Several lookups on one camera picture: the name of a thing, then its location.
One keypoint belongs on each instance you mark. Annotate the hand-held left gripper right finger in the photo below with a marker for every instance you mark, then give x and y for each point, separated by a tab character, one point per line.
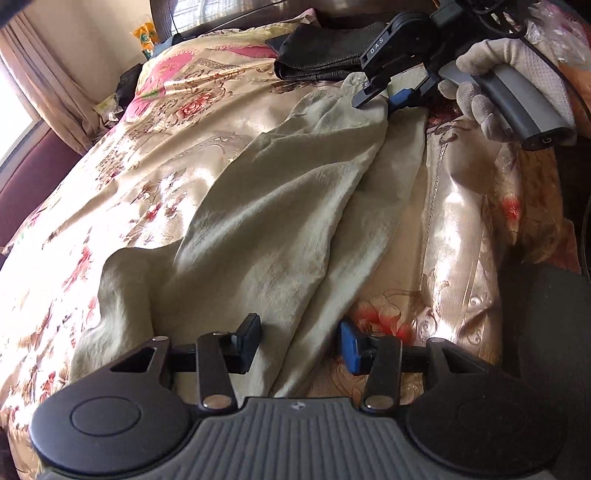
348	346

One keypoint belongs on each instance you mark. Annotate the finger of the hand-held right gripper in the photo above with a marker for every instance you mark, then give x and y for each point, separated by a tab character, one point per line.
369	94
402	97

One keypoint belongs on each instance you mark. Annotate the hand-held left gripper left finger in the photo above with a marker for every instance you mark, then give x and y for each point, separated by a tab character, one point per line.
249	344

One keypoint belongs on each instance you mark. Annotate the light green pants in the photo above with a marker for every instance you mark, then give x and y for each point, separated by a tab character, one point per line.
277	207

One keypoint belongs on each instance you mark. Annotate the person's right forearm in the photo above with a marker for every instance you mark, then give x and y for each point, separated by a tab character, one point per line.
582	97

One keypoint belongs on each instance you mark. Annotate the black folded pants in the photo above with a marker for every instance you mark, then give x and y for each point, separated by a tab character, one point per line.
318	50

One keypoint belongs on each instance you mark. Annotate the person's right hand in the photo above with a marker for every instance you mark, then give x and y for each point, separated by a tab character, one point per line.
508	53

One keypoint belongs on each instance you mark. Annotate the clear plastic bag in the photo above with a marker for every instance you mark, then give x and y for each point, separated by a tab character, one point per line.
558	25

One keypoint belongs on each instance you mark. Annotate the floral satin bedspread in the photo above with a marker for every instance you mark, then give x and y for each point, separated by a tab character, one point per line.
184	138

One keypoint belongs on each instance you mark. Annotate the yellow green plastic bag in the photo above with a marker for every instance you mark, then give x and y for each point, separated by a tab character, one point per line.
145	39

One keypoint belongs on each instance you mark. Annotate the dark cloth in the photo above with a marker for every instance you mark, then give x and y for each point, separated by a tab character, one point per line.
128	83

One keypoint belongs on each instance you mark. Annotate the beige curtain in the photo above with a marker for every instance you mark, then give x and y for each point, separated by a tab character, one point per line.
51	78

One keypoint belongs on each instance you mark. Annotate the dark red bed frame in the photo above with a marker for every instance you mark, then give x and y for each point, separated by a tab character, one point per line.
32	184

